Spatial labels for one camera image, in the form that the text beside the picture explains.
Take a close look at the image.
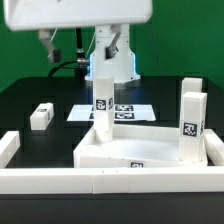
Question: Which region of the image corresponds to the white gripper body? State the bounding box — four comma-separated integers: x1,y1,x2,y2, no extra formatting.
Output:
3,0,153,31

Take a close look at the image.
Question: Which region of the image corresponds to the white desk tabletop panel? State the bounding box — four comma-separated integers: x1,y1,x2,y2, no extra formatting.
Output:
73,124,208,168

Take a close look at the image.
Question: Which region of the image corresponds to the black cable on table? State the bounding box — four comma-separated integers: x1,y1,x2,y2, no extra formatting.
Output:
47,59,88,78

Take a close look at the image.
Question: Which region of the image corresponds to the fiducial marker sheet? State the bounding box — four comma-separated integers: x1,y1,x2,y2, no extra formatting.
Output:
67,104,156,121

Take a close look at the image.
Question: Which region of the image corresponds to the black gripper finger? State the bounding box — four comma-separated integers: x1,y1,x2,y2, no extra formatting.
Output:
38,29,61,63
105,25,121,60

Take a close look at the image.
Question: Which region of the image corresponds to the white U-shaped obstacle fence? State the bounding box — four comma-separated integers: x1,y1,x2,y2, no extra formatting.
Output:
0,129,224,194

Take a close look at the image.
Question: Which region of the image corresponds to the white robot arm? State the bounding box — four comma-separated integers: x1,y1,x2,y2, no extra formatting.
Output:
3,0,153,83

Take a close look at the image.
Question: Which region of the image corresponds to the black camera stand pole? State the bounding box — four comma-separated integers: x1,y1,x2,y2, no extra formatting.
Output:
75,28,87,79

